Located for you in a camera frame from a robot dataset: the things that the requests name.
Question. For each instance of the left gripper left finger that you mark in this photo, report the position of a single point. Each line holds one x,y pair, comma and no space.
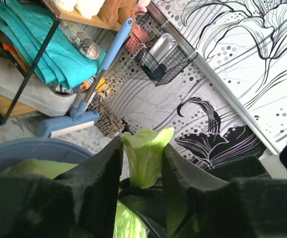
33,206

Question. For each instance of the blue grey trash bin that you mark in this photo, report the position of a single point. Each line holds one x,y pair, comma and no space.
15,151

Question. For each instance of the brown teddy bear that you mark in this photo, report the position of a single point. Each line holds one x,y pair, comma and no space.
113,11

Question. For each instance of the teal folded cloth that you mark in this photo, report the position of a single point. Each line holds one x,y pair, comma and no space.
34,37

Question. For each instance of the white plush dog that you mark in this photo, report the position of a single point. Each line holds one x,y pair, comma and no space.
87,8

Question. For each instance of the green plastic trash bag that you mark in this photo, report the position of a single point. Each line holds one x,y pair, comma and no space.
144,153

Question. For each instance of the grey striped ball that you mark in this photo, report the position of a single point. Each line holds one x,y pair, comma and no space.
88,47

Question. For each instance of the silver foil pouch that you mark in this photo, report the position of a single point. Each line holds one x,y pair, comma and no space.
163,47

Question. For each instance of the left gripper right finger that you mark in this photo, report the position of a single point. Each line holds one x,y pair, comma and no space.
200,205

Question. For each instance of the pink plush toy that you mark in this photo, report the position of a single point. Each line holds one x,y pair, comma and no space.
142,5

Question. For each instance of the black wire basket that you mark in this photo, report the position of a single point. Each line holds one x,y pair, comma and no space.
145,33

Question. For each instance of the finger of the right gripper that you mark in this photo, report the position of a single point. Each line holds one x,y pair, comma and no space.
148,204

